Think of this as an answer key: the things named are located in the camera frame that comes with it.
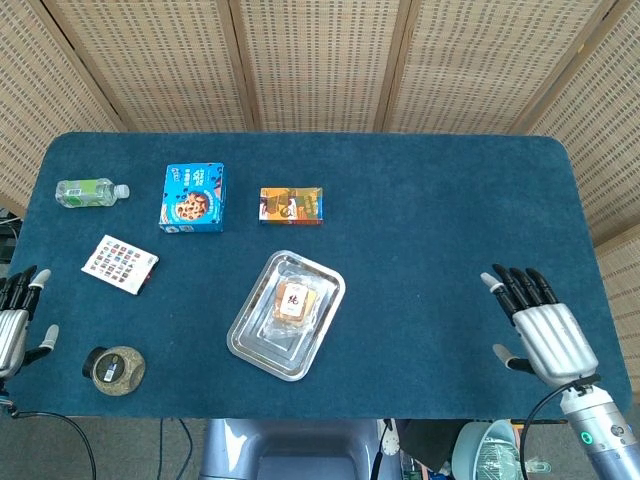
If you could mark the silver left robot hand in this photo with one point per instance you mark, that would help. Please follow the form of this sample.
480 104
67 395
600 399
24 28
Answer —
12 325

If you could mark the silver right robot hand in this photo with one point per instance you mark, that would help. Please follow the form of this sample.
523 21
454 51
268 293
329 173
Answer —
555 340

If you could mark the bread with white label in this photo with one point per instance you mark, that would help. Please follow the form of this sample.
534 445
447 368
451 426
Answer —
292 302

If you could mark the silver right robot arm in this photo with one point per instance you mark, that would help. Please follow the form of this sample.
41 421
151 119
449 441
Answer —
605 435

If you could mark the rectangular stainless steel tray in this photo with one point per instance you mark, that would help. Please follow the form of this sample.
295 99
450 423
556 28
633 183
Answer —
250 340

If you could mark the round tin with black lid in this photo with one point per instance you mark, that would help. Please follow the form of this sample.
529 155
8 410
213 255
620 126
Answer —
117 372

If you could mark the white box with picture grid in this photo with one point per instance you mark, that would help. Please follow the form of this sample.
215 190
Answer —
117 262

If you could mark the pale green bowl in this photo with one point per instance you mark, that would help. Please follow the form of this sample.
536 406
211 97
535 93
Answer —
480 445

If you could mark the clear bottle with green label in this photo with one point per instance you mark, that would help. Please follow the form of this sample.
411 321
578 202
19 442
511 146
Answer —
85 193

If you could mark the teal table cloth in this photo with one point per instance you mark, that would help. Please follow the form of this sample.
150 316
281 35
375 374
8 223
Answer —
425 225

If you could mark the blue cookie box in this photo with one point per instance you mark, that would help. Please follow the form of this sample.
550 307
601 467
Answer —
192 200

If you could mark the grey robot torso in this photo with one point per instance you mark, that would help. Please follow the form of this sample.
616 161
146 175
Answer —
280 445

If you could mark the orange snack box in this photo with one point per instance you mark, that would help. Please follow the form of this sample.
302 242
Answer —
290 205

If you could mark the woven folding screen wooden frame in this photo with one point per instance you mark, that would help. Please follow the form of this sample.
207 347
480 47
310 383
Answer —
325 65

